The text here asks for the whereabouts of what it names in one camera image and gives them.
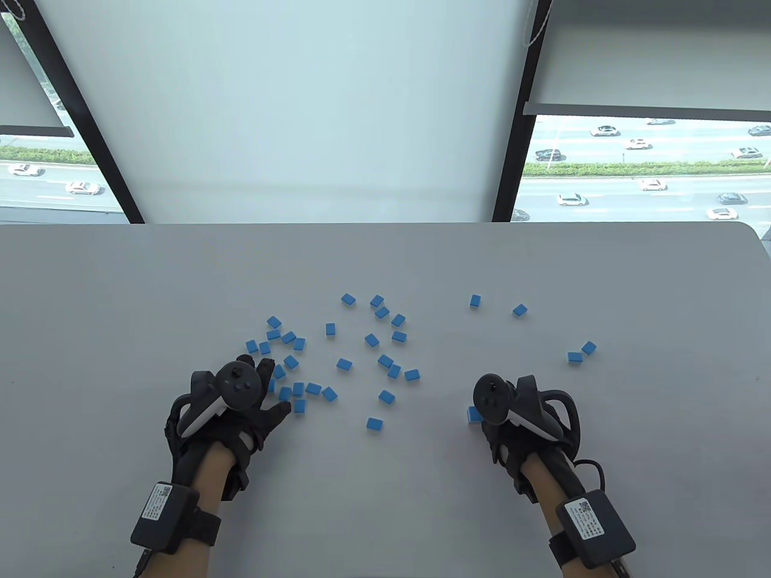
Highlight person's right hand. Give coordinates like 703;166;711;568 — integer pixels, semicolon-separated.
473;373;584;504

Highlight person's left hand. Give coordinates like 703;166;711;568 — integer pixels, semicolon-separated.
163;354;293;499

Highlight blue mahjong tiles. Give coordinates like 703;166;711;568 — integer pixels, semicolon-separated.
245;293;598;433

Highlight person's right forearm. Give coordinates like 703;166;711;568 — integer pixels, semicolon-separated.
520;453;630;578

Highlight person's left forearm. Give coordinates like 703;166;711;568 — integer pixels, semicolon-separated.
148;446;237;578

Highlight black and white hand controller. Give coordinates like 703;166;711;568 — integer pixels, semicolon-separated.
178;360;263;439
473;373;565;444

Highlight green roadside hedge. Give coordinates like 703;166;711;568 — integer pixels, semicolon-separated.
0;144;97;166
522;160;771;178

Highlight wide white roller blind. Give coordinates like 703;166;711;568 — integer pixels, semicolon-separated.
33;0;538;225

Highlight grey roller blind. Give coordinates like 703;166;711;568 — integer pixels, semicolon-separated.
0;24;76;138
523;0;771;119

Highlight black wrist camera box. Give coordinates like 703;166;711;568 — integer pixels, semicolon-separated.
548;489;637;570
130;480;222;555

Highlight black window frame post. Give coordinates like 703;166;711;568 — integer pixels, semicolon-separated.
492;0;554;223
15;0;145;225

